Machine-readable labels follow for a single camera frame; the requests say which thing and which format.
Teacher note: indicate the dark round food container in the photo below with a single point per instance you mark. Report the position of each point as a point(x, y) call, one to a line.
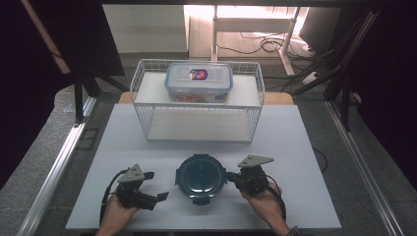
point(201, 178)

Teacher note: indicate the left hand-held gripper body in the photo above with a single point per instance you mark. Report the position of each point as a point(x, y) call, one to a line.
point(132, 191)

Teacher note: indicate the wooden board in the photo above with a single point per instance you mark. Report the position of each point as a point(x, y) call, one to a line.
point(278, 98)

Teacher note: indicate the black metal stand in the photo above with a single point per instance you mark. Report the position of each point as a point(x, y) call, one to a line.
point(344, 95)
point(78, 98)

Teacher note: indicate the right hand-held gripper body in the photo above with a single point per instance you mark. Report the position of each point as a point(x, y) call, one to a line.
point(254, 178)

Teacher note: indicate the person's left hand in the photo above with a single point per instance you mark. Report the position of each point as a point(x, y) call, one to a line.
point(116, 213)

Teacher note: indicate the aluminium rail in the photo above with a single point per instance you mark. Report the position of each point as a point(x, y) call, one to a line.
point(364, 170)
point(54, 173)

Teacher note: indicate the white desk frame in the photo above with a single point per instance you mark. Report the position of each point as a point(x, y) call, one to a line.
point(252, 24)

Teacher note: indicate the white power strip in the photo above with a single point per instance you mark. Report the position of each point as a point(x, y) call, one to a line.
point(310, 78)

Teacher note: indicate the white cabinet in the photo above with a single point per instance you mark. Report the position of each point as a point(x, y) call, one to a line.
point(146, 28)

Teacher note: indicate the clear rectangular food container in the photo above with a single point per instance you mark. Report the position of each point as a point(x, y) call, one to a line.
point(198, 82)

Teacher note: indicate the person's right hand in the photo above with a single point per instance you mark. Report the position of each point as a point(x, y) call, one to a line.
point(265, 206)

